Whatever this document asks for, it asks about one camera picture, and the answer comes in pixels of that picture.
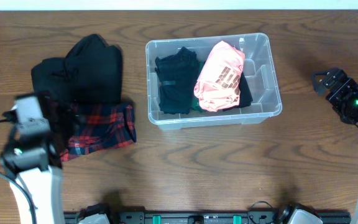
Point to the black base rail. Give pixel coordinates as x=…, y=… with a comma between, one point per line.
x=260, y=212

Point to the navy garment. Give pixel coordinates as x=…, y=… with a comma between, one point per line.
x=177, y=74

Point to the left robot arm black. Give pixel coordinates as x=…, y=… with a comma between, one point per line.
x=35, y=175

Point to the clear plastic storage bin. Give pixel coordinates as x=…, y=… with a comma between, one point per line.
x=259, y=72

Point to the pink printed shirt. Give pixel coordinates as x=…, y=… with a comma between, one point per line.
x=217, y=86

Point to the dark green garment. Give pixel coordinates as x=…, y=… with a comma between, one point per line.
x=195, y=105

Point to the black garment pile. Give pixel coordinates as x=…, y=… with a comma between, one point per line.
x=91, y=72

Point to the red navy plaid shirt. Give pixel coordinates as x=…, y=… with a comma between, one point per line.
x=96, y=127

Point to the black garment with tape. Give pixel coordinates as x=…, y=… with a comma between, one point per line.
x=245, y=97

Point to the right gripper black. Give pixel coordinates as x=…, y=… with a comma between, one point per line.
x=349, y=86

